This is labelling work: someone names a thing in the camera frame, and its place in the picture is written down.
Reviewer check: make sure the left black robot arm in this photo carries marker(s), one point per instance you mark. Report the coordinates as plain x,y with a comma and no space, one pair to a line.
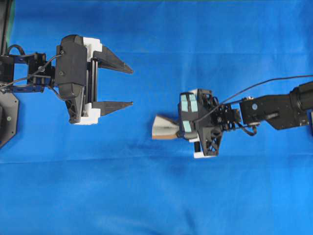
28,73

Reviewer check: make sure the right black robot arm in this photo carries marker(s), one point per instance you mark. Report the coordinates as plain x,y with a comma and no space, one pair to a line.
281,111

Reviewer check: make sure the blue table cloth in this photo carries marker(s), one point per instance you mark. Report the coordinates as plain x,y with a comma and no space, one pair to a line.
113,178

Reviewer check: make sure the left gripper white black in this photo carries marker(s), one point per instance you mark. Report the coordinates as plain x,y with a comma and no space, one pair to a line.
102,57

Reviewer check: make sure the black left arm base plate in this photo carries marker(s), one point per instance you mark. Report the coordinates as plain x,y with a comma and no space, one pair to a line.
9,109

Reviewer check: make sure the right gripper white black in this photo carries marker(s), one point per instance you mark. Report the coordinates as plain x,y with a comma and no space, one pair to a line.
207,144

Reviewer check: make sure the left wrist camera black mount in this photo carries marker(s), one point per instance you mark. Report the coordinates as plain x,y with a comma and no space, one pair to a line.
71,74

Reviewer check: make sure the white and brown sponge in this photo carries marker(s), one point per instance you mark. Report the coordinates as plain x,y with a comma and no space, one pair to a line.
164,128

